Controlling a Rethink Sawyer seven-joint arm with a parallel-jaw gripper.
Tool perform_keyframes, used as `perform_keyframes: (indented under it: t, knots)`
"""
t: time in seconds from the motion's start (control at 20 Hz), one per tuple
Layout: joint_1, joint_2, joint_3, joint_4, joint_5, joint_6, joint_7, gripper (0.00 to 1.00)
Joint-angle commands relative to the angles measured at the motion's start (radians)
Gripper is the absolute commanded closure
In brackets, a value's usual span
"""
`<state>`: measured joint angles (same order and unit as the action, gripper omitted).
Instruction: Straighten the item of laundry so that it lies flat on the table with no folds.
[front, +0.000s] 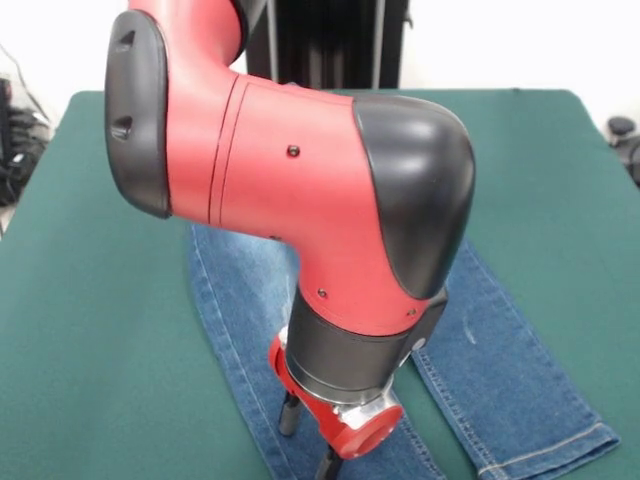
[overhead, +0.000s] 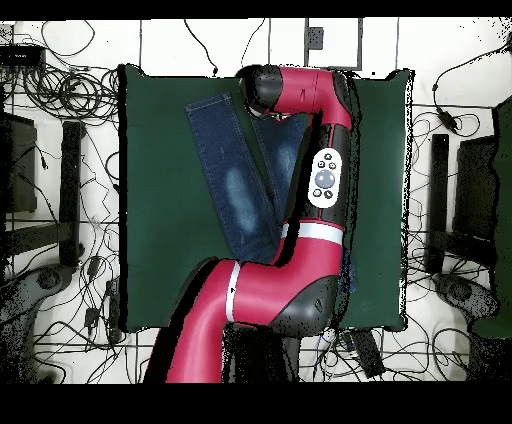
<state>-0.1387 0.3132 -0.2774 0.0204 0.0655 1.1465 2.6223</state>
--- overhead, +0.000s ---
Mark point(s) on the black power adapter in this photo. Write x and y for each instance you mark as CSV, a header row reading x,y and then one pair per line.
x,y
447,119

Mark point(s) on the small black adapter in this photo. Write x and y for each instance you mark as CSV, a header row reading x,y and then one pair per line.
x,y
94,266
91,318

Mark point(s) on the dark grey chair base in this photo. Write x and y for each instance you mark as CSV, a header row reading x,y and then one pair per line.
x,y
36,284

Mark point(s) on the grey rectangular frame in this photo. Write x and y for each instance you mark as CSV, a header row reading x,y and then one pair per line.
x,y
314,40

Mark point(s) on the blue denim jeans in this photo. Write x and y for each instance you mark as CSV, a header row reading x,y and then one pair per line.
x,y
232,180

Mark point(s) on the black stand bar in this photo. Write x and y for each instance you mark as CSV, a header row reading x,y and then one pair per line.
x,y
440,180
71,192
476,188

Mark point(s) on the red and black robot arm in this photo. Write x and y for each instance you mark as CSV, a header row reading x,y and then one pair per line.
x,y
260,288

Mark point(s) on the dark green table cloth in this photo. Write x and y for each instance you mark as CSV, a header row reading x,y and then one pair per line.
x,y
160,200

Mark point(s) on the black power strip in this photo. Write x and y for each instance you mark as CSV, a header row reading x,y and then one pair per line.
x,y
368,354

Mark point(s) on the large black case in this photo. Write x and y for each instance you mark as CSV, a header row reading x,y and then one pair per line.
x,y
18,164

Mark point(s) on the black flat box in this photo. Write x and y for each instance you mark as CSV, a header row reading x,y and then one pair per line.
x,y
22,56

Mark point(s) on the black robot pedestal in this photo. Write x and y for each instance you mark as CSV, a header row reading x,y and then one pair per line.
x,y
260,356

